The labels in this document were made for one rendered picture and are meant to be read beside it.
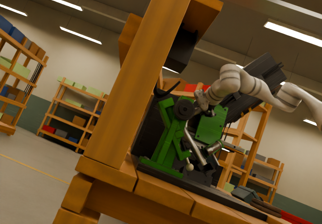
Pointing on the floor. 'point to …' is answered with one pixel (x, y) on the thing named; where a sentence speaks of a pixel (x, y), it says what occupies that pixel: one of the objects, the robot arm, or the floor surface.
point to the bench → (137, 199)
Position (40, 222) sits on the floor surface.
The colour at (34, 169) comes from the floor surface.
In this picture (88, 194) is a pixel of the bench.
